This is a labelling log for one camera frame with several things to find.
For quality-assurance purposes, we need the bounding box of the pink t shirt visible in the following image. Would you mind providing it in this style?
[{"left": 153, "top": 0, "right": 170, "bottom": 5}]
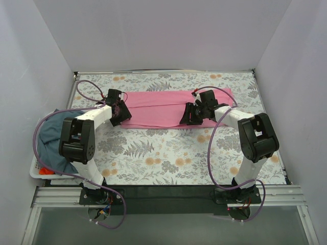
[{"left": 120, "top": 88, "right": 235, "bottom": 129}]

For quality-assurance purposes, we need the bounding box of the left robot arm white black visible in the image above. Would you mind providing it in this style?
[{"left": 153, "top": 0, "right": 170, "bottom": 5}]
[{"left": 59, "top": 89, "right": 132, "bottom": 204}]

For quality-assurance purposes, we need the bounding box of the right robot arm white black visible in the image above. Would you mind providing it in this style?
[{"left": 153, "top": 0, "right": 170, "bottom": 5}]
[{"left": 180, "top": 86, "right": 279, "bottom": 203}]

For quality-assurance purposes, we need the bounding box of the floral patterned table mat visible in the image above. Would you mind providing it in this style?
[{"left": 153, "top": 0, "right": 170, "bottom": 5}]
[{"left": 74, "top": 71, "right": 287, "bottom": 186}]

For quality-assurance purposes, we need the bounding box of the grey blue t shirt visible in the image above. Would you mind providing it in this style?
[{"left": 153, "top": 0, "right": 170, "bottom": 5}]
[{"left": 37, "top": 110, "right": 84, "bottom": 174}]

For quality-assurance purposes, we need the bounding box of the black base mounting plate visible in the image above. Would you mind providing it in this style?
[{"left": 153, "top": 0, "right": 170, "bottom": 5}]
[{"left": 79, "top": 185, "right": 264, "bottom": 219}]

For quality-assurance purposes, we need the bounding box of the orange garment in basket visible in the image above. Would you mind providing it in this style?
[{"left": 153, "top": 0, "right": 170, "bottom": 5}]
[{"left": 38, "top": 167, "right": 55, "bottom": 176}]

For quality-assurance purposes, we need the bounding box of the white laundry basket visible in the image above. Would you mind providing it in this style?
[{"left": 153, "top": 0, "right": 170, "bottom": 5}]
[{"left": 29, "top": 156, "right": 73, "bottom": 180}]

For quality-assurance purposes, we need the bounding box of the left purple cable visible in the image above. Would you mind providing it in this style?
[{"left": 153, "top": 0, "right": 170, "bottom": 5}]
[{"left": 33, "top": 80, "right": 127, "bottom": 229}]

